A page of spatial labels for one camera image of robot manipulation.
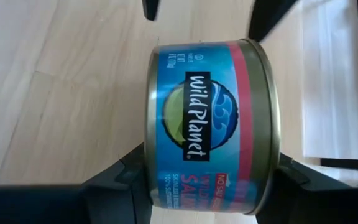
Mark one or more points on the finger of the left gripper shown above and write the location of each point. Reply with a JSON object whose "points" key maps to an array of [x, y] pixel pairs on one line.
{"points": [[151, 7], [267, 15]]}

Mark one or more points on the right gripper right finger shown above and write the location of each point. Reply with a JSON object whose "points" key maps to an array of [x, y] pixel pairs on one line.
{"points": [[322, 205]]}

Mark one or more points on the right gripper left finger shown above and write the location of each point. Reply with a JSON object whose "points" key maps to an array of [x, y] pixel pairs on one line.
{"points": [[73, 205]]}

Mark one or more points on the blue salmon can pull-tab lid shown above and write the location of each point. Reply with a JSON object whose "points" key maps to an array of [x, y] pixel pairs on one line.
{"points": [[213, 124]]}

